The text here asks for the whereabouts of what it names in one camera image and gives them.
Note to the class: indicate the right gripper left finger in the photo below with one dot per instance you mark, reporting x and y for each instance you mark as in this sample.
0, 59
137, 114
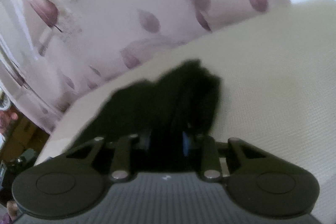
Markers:
95, 180

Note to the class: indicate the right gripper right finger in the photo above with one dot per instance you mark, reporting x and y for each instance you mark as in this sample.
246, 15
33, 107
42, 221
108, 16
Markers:
256, 180

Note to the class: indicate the black small garment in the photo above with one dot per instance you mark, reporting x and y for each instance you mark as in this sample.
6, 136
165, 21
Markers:
167, 115

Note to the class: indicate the wooden cabinet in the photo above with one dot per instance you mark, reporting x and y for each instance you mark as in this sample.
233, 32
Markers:
22, 145

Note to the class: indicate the pink floral cloth bundle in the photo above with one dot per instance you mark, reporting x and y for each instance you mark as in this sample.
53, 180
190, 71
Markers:
9, 114

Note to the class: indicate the beige mattress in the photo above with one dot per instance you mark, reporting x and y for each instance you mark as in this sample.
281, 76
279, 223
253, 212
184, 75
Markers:
278, 89

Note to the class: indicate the leaf patterned pink curtain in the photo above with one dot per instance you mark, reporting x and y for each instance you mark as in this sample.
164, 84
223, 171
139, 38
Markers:
55, 51

